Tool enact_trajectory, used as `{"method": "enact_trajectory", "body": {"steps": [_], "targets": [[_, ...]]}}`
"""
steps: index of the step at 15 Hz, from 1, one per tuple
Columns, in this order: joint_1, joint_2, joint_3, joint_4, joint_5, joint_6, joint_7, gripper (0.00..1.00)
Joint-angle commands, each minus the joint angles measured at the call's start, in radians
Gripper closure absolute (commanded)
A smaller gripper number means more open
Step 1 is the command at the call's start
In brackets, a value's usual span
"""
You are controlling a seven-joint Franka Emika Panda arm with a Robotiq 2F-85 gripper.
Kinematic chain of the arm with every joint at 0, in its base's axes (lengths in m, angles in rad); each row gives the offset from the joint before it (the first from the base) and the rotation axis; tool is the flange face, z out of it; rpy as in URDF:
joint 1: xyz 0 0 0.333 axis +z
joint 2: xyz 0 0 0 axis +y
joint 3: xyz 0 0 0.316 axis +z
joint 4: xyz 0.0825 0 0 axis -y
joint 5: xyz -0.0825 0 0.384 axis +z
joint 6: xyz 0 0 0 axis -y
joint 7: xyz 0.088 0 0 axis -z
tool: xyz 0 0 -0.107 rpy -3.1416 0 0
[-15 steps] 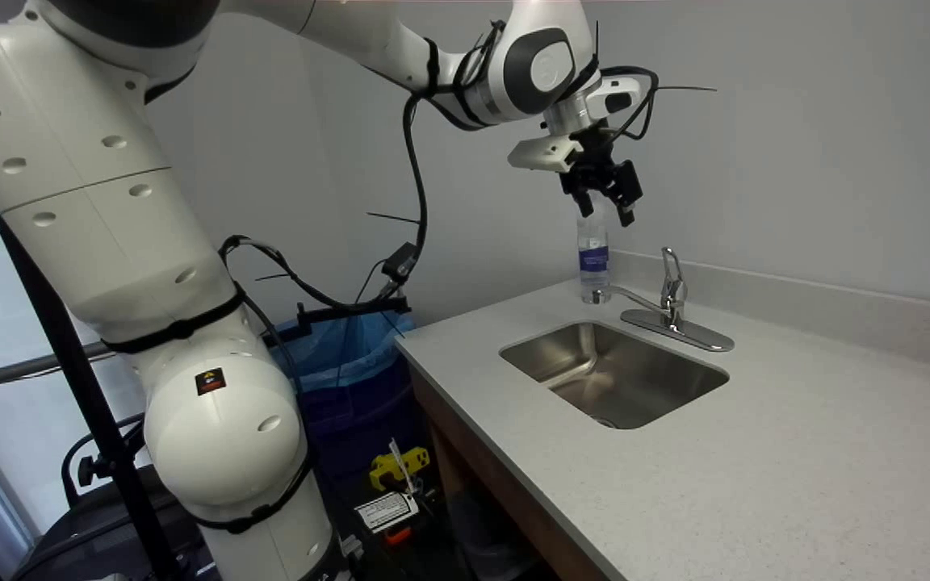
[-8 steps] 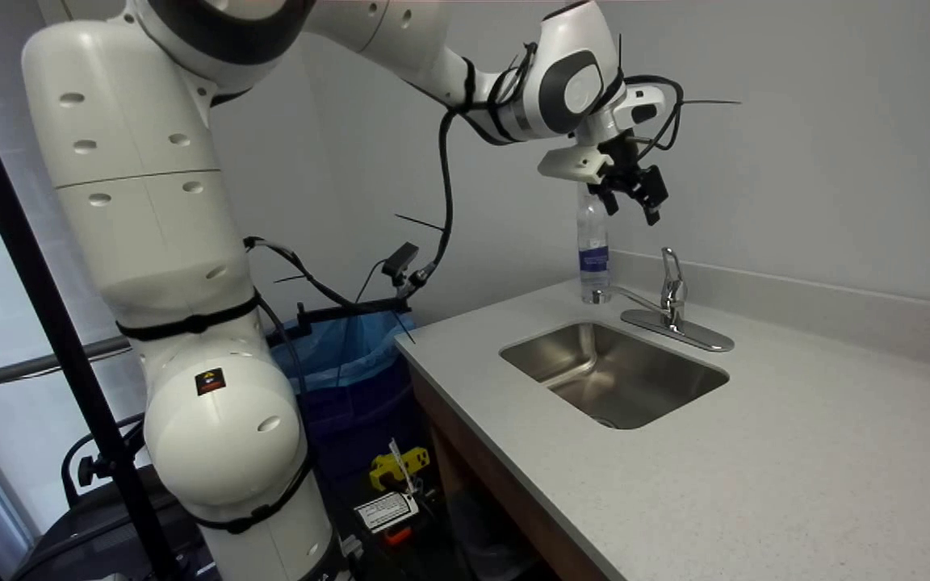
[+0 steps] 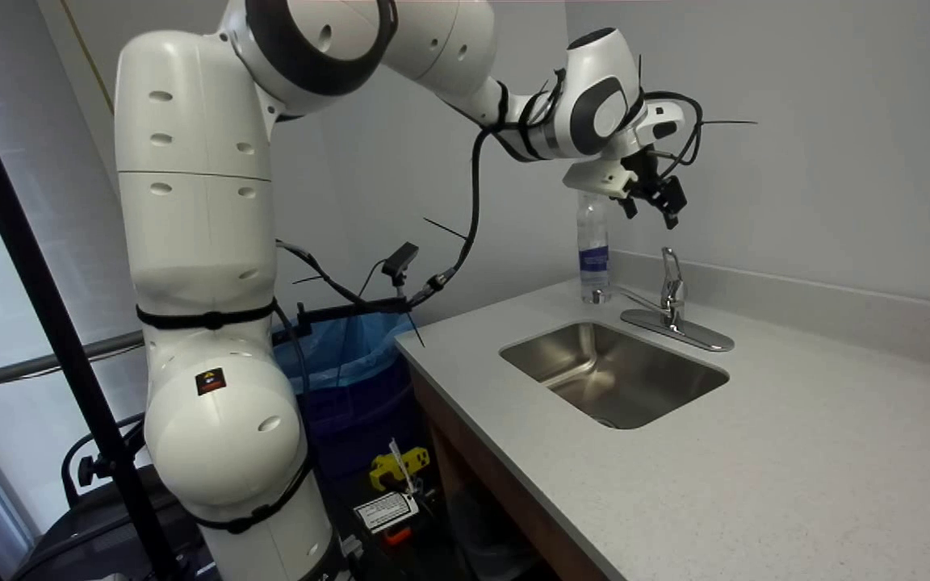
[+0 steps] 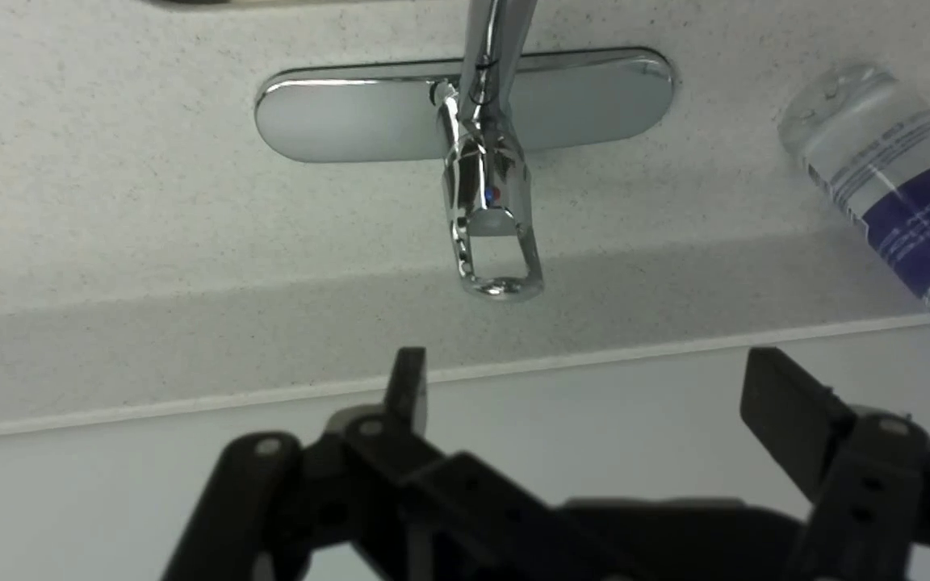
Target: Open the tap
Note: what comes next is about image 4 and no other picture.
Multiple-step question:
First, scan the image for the clear water bottle blue label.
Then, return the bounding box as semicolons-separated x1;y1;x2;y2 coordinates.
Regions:
777;58;930;370

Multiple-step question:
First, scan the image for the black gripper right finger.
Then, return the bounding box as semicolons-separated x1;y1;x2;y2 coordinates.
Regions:
739;343;930;581

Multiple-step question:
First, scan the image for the chrome single lever faucet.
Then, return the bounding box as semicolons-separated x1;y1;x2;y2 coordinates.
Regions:
252;0;679;305

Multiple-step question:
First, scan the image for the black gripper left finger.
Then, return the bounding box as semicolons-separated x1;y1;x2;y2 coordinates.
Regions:
158;346;555;581

